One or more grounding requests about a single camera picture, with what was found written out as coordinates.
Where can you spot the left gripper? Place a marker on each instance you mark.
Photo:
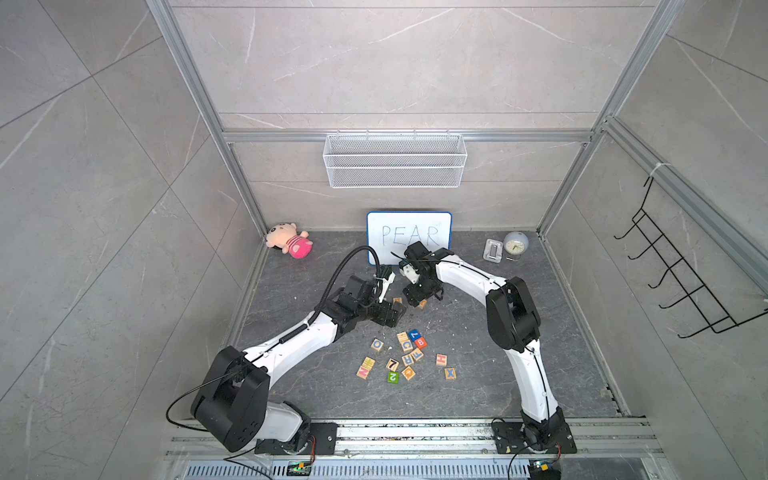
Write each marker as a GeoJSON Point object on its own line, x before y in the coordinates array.
{"type": "Point", "coordinates": [396, 314]}

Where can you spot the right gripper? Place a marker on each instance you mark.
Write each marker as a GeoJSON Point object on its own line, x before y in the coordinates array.
{"type": "Point", "coordinates": [413, 295]}

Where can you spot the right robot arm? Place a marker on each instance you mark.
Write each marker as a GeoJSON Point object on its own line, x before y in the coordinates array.
{"type": "Point", "coordinates": [513, 324]}

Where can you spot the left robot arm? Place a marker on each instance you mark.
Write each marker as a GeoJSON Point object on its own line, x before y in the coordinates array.
{"type": "Point", "coordinates": [232, 403]}

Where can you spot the wooden block blue O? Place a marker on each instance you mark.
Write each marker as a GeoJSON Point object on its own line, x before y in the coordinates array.
{"type": "Point", "coordinates": [377, 345]}

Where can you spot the wooden block blue F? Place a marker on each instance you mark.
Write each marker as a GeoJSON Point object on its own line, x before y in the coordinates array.
{"type": "Point", "coordinates": [417, 354]}

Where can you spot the wooden block purple 7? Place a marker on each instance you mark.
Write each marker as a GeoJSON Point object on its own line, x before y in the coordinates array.
{"type": "Point", "coordinates": [392, 364]}

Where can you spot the wooden block yellow symbol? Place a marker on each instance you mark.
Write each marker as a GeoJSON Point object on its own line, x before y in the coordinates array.
{"type": "Point", "coordinates": [368, 362]}

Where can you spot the wooden block orange picture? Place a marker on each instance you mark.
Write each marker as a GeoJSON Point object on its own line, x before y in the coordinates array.
{"type": "Point", "coordinates": [408, 373]}

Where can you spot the green block white 2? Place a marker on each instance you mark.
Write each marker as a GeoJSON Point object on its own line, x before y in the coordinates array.
{"type": "Point", "coordinates": [393, 377]}

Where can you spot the small white rectangular box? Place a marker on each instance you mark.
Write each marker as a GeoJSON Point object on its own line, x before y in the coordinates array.
{"type": "Point", "coordinates": [493, 251]}

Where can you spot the round white clock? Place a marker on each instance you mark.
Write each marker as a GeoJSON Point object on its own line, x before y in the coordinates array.
{"type": "Point", "coordinates": [516, 243]}

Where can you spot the pink plush toy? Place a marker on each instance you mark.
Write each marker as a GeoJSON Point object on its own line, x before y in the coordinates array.
{"type": "Point", "coordinates": [289, 240]}

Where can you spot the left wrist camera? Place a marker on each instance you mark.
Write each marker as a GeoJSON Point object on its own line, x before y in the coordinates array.
{"type": "Point", "coordinates": [384, 281]}

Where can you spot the whiteboard with blue frame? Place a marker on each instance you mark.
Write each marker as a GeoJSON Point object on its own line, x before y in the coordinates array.
{"type": "Point", "coordinates": [389, 233]}

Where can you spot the white wire basket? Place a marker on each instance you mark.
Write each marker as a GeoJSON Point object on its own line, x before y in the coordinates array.
{"type": "Point", "coordinates": [357, 161]}

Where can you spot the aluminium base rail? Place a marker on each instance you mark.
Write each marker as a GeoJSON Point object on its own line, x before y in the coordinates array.
{"type": "Point", "coordinates": [461, 448]}

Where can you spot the black wall hook rack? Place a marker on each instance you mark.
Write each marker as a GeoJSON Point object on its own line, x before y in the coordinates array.
{"type": "Point", "coordinates": [679, 271]}

